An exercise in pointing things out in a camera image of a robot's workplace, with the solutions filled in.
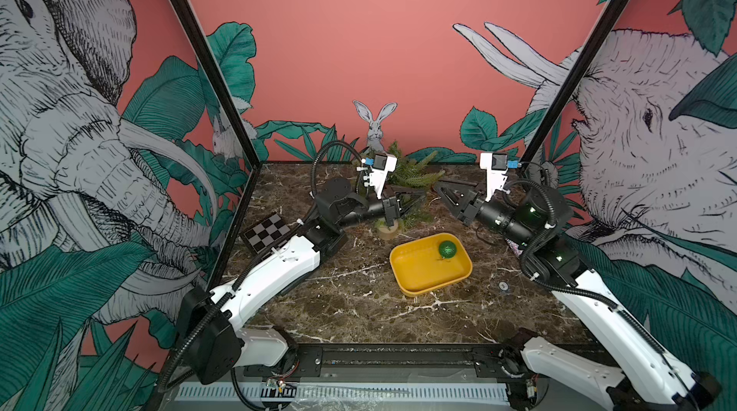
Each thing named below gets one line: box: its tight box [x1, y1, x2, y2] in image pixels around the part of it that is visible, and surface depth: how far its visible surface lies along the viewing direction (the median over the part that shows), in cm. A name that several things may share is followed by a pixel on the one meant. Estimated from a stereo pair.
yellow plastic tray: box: [389, 232, 474, 297], surface depth 94 cm
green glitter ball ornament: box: [438, 240, 457, 260], surface depth 94 cm
